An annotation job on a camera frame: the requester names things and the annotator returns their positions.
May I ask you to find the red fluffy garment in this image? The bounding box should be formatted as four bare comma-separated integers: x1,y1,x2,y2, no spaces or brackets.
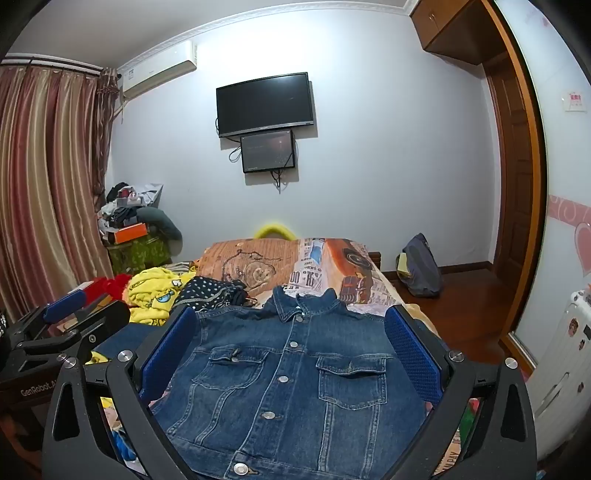
89,274,133,306

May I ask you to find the black monitor cable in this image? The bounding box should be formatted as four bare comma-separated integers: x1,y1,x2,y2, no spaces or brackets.
271,168,296,193

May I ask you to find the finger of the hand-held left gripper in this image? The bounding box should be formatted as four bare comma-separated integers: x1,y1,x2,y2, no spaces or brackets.
7,291,90,344
14,302,132,370

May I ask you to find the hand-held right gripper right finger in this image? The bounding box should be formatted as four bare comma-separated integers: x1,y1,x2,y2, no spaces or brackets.
384,305,539,480

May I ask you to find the yellow cartoon print garment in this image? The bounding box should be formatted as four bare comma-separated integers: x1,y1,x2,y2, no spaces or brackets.
90,268,197,365

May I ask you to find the blue denim jacket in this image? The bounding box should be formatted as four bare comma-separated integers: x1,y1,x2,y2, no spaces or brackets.
92,286,462,480

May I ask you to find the grey backpack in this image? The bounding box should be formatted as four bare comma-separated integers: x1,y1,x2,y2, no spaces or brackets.
396,233,443,297

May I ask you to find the pile of clutter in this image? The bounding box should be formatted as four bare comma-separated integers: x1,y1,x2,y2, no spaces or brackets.
97,182,164,232

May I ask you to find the navy dotted garment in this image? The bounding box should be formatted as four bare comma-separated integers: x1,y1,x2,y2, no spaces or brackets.
173,276,250,313

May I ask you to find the dark grey cushion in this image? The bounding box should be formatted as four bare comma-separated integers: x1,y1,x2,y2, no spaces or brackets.
139,208,183,241

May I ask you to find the orange box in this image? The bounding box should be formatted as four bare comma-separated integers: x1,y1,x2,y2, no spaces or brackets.
113,223,150,244

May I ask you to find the white suitcase with stickers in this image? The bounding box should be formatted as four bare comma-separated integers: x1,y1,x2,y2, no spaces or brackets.
526,287,591,462

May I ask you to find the small black wall monitor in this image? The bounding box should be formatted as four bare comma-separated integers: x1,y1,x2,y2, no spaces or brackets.
240,130,296,174

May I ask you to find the orange printed bedspread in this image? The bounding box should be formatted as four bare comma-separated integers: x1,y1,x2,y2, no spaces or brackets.
185,237,467,480

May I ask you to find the brown wooden door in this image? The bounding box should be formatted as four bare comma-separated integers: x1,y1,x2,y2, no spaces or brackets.
480,0,548,370

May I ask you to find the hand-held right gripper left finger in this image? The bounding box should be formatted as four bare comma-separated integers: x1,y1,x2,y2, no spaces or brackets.
41,305,199,480

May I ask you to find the pink heart wall decal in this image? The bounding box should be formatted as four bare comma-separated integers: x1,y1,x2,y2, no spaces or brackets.
547,194,591,278

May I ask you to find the yellow ring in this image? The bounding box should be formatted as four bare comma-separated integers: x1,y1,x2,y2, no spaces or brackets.
253,222,298,241

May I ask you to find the green covered side table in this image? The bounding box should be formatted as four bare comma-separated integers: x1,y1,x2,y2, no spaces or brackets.
107,235,172,277

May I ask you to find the black wall television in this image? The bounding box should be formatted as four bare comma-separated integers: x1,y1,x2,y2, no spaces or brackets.
216,72,316,138

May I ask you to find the brown wooden overhead cabinet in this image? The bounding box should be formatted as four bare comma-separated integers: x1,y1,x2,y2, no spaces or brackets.
409,0,509,64

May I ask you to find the striped brown curtain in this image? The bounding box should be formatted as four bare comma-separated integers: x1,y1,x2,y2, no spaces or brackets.
0,62,120,333

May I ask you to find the white air conditioner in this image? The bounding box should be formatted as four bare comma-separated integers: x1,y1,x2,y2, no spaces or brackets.
117,40,198,100

